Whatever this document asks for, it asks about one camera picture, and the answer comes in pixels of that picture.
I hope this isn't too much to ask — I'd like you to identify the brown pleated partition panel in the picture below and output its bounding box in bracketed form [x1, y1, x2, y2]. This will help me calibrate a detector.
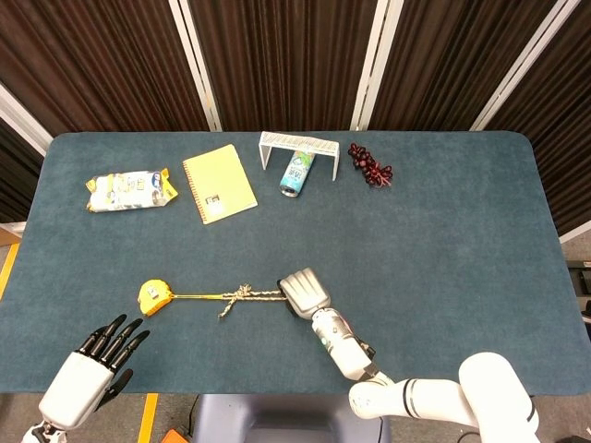
[188, 0, 380, 133]
[0, 0, 211, 138]
[0, 117, 45, 225]
[484, 0, 591, 236]
[368, 0, 569, 132]

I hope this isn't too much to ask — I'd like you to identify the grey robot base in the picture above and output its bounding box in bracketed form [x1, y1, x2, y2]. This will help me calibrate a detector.
[191, 394, 393, 443]

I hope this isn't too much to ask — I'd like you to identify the yellow tape measure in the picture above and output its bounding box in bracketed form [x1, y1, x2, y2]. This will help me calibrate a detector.
[139, 277, 227, 317]

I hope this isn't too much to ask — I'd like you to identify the white yellow snack package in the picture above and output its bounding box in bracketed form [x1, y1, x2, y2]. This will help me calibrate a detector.
[84, 168, 180, 214]

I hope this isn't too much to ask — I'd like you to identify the white mesh desk shelf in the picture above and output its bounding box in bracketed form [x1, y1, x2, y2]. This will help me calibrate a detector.
[258, 131, 341, 181]

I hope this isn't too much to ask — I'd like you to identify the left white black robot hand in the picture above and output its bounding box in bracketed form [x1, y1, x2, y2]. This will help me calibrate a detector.
[38, 314, 151, 430]

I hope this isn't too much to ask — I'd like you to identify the blue felt table cover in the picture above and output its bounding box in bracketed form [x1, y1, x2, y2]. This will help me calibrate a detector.
[0, 131, 591, 396]

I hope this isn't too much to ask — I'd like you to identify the braided beige rope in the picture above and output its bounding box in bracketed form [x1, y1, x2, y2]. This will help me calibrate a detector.
[217, 282, 290, 319]

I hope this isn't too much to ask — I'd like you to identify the light blue drink can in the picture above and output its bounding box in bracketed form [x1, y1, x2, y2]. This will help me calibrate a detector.
[278, 150, 317, 198]

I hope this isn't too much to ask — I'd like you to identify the black floor cable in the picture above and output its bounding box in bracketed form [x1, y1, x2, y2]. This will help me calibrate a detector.
[187, 394, 200, 437]

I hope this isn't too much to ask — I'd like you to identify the dark red grape bunch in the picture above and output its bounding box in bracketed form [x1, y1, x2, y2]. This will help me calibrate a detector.
[347, 142, 394, 187]

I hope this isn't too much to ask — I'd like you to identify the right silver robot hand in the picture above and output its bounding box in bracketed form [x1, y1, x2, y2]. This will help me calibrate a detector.
[276, 267, 332, 320]

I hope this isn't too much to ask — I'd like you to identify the white partition frame post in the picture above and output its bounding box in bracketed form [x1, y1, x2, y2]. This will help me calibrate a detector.
[469, 0, 584, 132]
[168, 0, 223, 133]
[0, 82, 54, 156]
[350, 0, 406, 132]

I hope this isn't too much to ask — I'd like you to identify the yellow spiral notebook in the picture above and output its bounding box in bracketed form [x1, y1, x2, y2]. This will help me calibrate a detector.
[181, 143, 259, 226]

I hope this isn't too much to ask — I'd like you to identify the black equipment box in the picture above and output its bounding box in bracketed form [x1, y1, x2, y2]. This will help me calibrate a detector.
[566, 259, 591, 324]

